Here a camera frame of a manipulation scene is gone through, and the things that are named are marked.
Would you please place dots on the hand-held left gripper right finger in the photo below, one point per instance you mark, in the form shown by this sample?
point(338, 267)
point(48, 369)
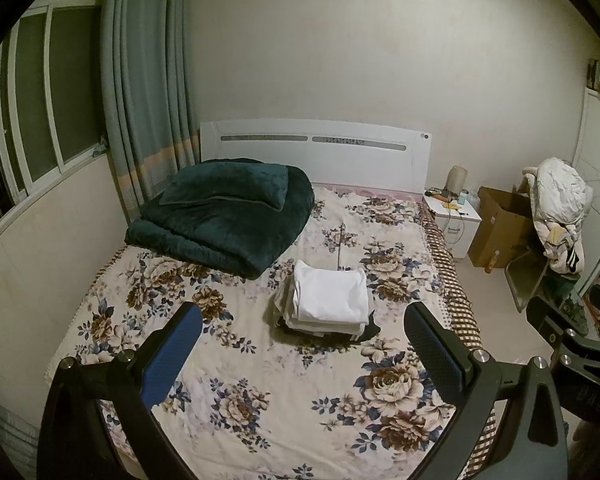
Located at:
point(432, 355)

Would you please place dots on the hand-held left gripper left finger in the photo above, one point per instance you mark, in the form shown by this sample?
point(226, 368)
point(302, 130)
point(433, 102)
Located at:
point(172, 355)

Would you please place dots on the white T-shirt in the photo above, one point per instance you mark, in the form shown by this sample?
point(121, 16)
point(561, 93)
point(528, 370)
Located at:
point(330, 295)

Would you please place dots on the person's right forearm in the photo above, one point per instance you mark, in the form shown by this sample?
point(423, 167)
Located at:
point(597, 452)

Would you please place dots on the pile of mixed clothes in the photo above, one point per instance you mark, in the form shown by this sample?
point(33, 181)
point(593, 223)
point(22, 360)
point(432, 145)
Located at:
point(562, 247)

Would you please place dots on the stack of folded clothes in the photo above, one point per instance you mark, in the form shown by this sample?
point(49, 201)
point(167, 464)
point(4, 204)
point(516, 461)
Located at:
point(325, 330)

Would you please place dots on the dark green bag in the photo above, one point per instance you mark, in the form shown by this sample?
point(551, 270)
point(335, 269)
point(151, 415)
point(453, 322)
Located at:
point(562, 287)

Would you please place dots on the metal folding chair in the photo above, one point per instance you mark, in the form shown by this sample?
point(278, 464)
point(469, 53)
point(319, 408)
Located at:
point(522, 285)

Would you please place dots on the brown checked blanket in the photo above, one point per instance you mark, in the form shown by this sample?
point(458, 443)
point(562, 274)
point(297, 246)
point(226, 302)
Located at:
point(455, 305)

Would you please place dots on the brown bottle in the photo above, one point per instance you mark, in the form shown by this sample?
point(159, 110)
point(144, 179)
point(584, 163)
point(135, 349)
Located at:
point(491, 261)

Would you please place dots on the large cardboard box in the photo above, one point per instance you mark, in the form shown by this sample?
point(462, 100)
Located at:
point(500, 230)

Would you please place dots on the white bundled duvet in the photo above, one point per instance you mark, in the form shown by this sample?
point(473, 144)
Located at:
point(562, 190)

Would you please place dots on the bed with floral sheet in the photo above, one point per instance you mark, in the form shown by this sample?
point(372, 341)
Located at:
point(280, 410)

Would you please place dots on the white nightstand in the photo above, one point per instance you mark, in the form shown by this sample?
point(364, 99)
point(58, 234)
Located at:
point(460, 235)

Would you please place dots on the dark green plush blanket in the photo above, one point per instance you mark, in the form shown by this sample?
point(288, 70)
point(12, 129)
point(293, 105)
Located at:
point(220, 240)

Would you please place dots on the white wardrobe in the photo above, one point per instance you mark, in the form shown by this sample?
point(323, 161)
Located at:
point(597, 160)

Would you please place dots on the small teal container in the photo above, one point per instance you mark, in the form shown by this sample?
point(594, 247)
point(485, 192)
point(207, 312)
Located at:
point(463, 197)

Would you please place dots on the small yellow object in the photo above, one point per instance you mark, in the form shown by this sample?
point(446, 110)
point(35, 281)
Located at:
point(450, 205)

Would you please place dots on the beige table lamp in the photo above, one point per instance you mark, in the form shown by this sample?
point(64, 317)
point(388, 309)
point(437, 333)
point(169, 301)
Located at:
point(457, 179)

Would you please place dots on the dark green plush pillow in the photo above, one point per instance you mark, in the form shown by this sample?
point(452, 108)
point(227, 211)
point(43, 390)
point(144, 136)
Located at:
point(225, 185)

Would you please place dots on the white bed headboard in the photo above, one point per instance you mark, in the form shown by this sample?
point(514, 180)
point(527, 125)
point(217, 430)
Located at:
point(310, 160)

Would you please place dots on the grey-green curtain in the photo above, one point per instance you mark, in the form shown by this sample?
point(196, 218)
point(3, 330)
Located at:
point(145, 85)

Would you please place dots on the white framed window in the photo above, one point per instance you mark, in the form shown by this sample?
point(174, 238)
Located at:
point(35, 95)

